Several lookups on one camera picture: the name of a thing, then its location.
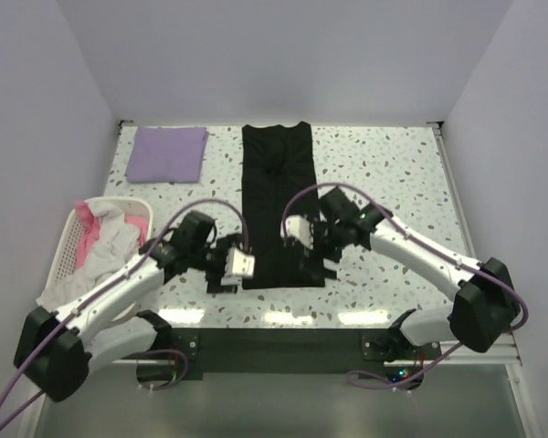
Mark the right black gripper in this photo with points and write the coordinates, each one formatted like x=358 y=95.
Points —
x=311 y=259

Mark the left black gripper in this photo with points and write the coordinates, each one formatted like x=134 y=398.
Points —
x=214 y=278

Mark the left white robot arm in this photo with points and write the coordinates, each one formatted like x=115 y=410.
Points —
x=59 y=349

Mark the pink t shirt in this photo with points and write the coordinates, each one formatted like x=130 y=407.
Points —
x=110 y=235

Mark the white t shirt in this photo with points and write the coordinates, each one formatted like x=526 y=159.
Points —
x=71 y=287

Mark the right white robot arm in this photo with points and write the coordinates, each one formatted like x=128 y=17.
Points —
x=482 y=302

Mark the folded purple t shirt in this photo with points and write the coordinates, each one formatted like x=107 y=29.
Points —
x=167 y=155

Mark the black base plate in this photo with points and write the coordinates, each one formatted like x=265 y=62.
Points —
x=200 y=351

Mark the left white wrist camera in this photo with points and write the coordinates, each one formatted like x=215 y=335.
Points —
x=239 y=266

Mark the black t shirt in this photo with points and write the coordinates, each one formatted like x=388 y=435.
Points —
x=277 y=164

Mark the white laundry basket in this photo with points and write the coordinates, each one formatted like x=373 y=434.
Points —
x=64 y=263

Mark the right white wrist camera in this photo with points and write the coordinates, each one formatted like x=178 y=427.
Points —
x=298 y=228

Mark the aluminium frame rail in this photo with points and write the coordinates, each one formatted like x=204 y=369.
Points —
x=504 y=351

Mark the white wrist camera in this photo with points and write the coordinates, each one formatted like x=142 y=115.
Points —
x=239 y=266
x=298 y=228

